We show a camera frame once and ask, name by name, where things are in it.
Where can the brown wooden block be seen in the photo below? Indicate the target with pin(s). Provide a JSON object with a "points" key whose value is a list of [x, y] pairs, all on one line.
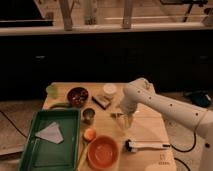
{"points": [[101, 101]]}

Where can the green plastic tray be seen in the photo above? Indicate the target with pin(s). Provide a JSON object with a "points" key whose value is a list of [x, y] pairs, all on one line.
{"points": [[52, 143]]}

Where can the dark bowl with food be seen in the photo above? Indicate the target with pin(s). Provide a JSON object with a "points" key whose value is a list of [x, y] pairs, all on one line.
{"points": [[77, 96]]}

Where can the orange round fruit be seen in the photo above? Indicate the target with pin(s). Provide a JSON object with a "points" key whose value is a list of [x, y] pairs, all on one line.
{"points": [[89, 134]]}

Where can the grey folded cloth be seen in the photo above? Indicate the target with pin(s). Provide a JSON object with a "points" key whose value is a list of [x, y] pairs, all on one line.
{"points": [[51, 133]]}

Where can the green plastic cup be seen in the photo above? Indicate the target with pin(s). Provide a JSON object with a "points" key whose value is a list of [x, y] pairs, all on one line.
{"points": [[52, 91]]}

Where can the white cup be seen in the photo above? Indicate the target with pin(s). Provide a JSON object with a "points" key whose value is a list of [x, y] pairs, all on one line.
{"points": [[109, 90]]}

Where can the metal fork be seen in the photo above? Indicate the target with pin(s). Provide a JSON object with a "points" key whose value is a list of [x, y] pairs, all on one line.
{"points": [[116, 115]]}

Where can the yellow wooden spoon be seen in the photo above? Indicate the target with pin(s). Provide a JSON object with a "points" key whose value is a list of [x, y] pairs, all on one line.
{"points": [[82, 156]]}

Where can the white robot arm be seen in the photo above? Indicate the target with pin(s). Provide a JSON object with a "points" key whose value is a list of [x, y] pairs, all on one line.
{"points": [[197, 119]]}

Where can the orange bowl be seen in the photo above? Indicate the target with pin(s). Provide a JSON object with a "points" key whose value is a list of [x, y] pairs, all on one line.
{"points": [[103, 153]]}

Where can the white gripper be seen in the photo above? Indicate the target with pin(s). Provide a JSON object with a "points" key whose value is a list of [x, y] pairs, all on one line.
{"points": [[128, 107]]}

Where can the small metal cup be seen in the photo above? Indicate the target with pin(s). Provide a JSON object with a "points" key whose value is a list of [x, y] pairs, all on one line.
{"points": [[88, 115]]}

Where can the white dish brush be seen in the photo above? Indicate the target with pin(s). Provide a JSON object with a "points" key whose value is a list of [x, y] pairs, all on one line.
{"points": [[135, 146]]}

